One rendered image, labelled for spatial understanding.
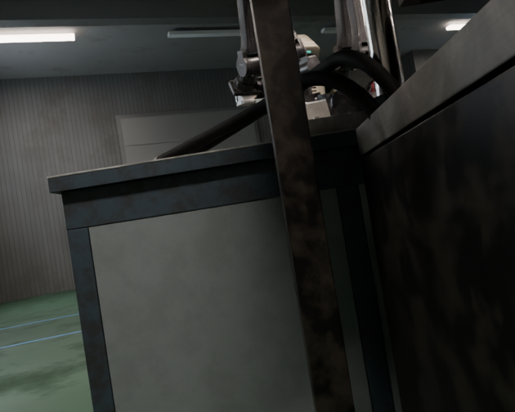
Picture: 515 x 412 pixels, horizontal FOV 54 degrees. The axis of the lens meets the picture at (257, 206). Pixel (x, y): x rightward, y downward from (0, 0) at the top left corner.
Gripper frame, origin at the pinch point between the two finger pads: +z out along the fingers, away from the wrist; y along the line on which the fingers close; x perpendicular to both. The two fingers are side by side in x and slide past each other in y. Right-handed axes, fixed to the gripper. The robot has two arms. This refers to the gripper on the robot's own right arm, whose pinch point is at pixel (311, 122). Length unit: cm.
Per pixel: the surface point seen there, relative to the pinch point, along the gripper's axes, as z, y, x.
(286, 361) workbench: 51, -30, -68
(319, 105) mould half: -3.7, -1.8, -35.5
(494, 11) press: -5, -1, -133
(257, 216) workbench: 17, -27, -63
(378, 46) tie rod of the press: -10, 6, -77
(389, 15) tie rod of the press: -16, 10, -76
